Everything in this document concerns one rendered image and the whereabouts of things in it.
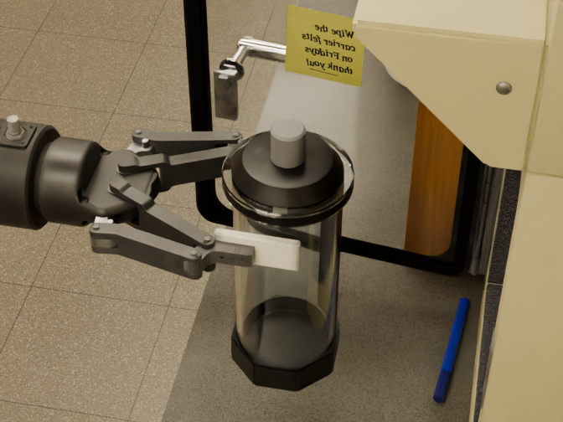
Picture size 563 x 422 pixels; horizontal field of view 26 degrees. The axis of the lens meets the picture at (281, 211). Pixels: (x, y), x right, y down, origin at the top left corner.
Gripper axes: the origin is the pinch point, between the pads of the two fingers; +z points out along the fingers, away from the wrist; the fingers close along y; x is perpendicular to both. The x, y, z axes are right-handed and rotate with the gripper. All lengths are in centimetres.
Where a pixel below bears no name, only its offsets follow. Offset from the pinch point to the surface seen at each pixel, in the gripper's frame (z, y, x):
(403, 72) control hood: 10.0, -13.8, -26.2
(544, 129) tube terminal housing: 18.9, -13.8, -23.2
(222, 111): -9.6, 18.7, 5.5
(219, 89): -9.7, 18.3, 2.4
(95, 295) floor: -58, 93, 122
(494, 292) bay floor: 19.5, 13.3, 20.0
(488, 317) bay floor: 19.1, 9.8, 20.0
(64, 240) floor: -70, 108, 122
